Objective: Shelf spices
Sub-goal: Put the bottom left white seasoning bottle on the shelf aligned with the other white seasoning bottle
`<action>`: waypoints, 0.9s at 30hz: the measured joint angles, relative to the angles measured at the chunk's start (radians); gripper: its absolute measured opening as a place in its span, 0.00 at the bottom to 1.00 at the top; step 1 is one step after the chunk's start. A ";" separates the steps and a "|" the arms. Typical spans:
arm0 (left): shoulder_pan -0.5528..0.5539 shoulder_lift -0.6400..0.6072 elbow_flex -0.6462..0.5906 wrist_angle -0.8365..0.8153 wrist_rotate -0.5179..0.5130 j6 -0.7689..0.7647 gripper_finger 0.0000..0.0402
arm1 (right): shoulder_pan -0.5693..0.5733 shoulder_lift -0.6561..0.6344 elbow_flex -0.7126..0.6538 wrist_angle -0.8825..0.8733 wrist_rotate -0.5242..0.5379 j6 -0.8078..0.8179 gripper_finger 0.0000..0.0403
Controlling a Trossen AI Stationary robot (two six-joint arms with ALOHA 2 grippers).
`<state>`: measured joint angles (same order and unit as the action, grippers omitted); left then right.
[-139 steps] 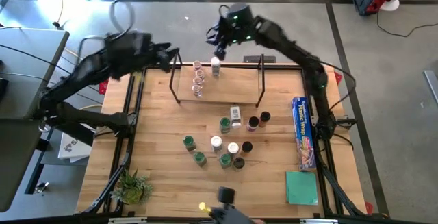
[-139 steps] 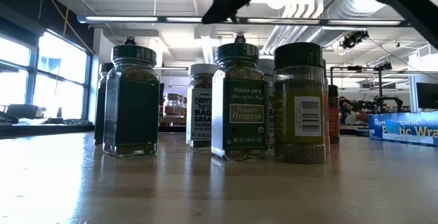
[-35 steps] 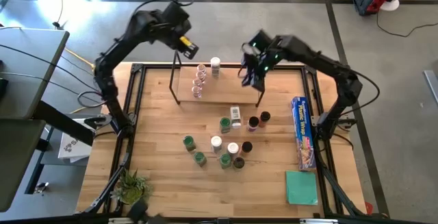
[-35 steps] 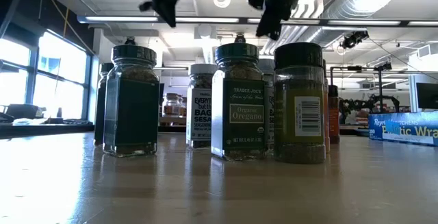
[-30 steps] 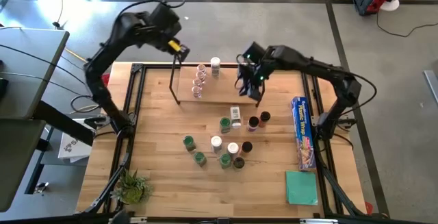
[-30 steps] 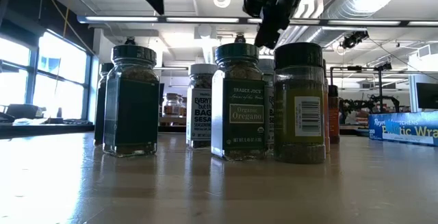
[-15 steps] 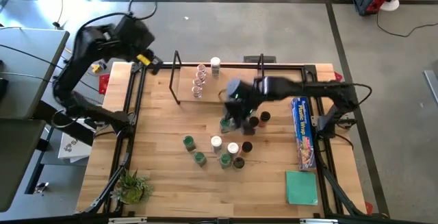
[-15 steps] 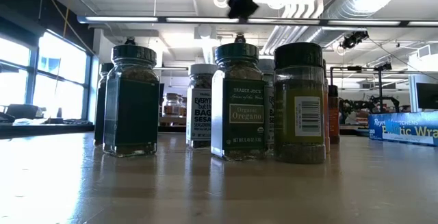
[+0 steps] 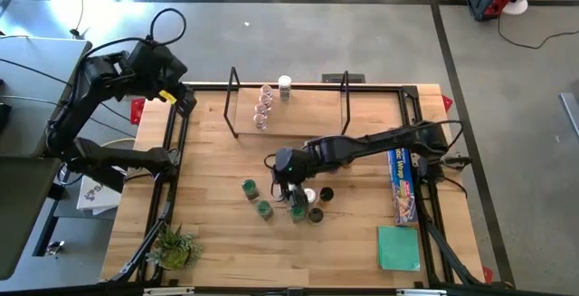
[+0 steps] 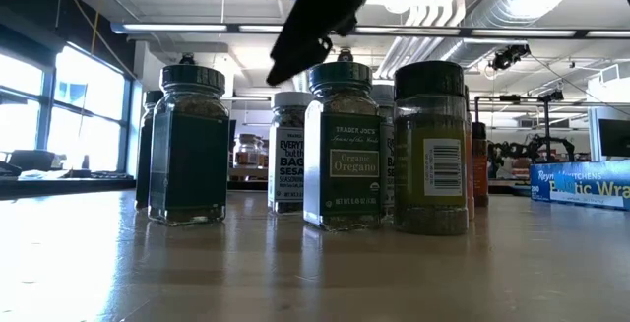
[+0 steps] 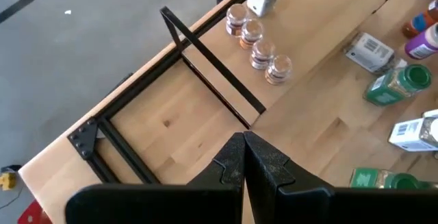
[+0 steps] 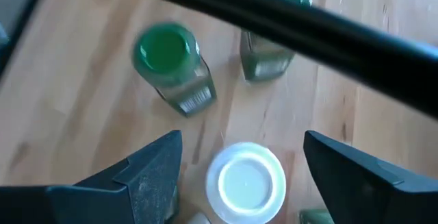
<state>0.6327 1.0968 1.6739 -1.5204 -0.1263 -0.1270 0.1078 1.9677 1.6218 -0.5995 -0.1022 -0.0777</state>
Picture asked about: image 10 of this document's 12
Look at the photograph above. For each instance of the small glass spice jar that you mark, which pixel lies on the small glass spice jar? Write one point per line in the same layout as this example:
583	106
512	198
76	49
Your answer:
264	153

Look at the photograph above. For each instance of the organic oregano spice jar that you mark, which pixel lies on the organic oregano spice jar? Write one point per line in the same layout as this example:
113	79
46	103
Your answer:
342	189

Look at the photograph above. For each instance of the background black robot arms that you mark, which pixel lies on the background black robot arms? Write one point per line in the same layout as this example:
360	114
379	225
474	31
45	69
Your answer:
536	147

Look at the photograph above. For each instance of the black metal stand frame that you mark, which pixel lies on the black metal stand frame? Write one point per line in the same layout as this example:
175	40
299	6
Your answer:
547	125

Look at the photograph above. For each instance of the blue plastic wrap box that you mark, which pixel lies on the blue plastic wrap box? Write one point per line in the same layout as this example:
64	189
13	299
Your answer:
581	184

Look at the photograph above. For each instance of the silver ventilation duct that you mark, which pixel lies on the silver ventilation duct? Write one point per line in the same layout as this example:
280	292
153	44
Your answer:
492	17

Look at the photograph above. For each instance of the black computer monitor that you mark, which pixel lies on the black computer monitor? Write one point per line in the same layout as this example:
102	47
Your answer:
615	137

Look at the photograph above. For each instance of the long ceiling light bar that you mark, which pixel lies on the long ceiling light bar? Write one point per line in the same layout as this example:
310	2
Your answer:
443	30

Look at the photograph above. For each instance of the small black ceiling sensor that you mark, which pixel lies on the small black ceiling sensor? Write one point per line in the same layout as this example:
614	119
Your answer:
345	56
187	59

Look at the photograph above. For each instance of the dark window counter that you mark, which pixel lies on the dark window counter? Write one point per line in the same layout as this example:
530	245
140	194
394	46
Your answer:
49	186

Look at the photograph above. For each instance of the black lid orange label jar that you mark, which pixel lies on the black lid orange label jar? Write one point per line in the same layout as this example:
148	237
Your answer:
481	164

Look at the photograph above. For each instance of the cork lid saffron glass jar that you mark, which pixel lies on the cork lid saffron glass jar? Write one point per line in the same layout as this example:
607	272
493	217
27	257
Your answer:
246	152

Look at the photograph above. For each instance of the black ceiling mounted camera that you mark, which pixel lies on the black ceiling mounted camera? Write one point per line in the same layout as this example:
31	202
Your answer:
509	57

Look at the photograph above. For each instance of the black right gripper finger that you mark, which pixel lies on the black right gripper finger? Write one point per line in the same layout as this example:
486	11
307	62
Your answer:
295	51

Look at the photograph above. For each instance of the large window with dark frame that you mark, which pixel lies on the large window with dark frame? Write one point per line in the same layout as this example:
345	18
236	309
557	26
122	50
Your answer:
88	115

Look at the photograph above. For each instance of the black lid yellow-green label jar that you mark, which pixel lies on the black lid yellow-green label jar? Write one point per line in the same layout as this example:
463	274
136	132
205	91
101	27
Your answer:
430	204

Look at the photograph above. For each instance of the orange spice jar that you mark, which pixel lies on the orange spice jar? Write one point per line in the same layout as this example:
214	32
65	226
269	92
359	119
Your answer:
470	164

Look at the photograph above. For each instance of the black device on counter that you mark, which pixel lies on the black device on counter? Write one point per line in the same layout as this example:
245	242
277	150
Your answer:
29	162

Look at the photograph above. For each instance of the everything bagel seasoning jar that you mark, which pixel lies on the everything bagel seasoning jar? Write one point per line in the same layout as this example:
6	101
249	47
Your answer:
389	164
288	164

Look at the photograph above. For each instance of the green label spice jar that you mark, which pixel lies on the green label spice jar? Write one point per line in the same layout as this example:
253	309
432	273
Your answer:
189	164
143	164

